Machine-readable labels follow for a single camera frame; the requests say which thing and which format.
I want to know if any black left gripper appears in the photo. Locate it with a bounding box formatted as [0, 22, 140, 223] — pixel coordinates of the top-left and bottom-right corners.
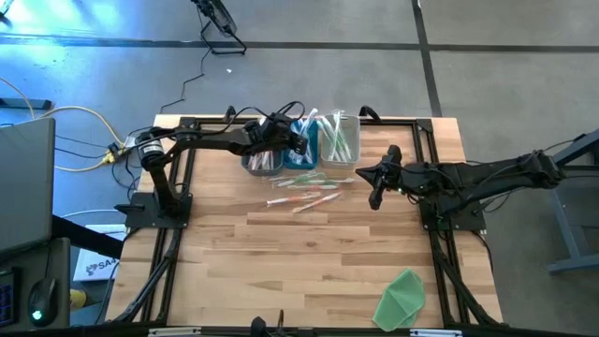
[245, 111, 310, 156]

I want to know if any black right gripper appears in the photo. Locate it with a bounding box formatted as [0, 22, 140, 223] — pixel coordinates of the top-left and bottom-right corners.
[355, 144, 425, 212]

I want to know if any blue plastic bin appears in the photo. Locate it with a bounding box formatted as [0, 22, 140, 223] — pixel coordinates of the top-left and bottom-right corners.
[282, 117, 320, 170]

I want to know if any grey plastic bin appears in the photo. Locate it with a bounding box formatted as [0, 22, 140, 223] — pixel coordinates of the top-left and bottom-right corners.
[240, 116, 284, 177]

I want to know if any green cloth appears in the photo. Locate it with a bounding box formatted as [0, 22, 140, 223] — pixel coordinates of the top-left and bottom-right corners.
[372, 267, 428, 333]

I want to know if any black floor fan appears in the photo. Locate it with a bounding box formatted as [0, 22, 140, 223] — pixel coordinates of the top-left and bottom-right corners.
[190, 0, 248, 56]

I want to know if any white label strip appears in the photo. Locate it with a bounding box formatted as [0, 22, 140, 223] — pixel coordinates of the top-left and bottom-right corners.
[410, 329, 464, 337]
[148, 327, 202, 337]

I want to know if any blue-grey metal stand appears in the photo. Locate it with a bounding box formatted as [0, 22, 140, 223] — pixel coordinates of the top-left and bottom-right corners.
[537, 128, 599, 276]

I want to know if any black desk support bar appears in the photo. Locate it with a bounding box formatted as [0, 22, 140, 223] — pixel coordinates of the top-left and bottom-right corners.
[51, 213, 126, 259]

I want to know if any white printed cardboard box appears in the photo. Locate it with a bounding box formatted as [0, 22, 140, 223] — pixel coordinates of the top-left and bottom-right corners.
[72, 223, 128, 283]

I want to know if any dark desk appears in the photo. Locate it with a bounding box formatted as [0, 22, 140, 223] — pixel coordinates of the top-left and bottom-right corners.
[0, 236, 72, 329]

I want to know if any small yellow object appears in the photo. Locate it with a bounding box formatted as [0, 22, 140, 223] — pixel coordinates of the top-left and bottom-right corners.
[69, 288, 88, 311]

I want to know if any grey monitor panel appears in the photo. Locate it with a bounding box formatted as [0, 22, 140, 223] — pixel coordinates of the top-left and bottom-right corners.
[0, 116, 56, 257]

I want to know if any black computer mouse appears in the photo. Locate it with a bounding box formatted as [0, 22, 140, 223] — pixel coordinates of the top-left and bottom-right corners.
[26, 276, 60, 328]

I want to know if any black keyboard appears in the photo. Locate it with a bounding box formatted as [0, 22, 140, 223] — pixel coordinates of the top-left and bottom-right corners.
[0, 267, 21, 329]

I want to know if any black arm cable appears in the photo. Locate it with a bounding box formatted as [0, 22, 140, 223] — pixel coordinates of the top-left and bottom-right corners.
[223, 100, 308, 137]

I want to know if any black aluminium frame rail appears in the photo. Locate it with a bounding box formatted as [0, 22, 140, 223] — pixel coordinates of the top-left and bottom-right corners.
[105, 320, 506, 337]
[414, 116, 472, 327]
[139, 116, 197, 325]
[177, 115, 435, 135]

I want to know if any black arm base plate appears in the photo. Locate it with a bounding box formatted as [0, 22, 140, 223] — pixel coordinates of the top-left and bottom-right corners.
[418, 193, 488, 233]
[114, 193, 194, 230]

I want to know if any black fan power cable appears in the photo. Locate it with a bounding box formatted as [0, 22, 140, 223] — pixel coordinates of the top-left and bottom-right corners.
[158, 46, 212, 115]

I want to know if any black diagonal frame strut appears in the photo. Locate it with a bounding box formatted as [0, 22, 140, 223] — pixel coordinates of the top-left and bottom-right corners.
[428, 227, 500, 327]
[110, 227, 184, 325]

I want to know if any yellow floor cable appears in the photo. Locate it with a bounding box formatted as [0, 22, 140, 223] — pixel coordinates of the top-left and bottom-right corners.
[0, 76, 130, 173]

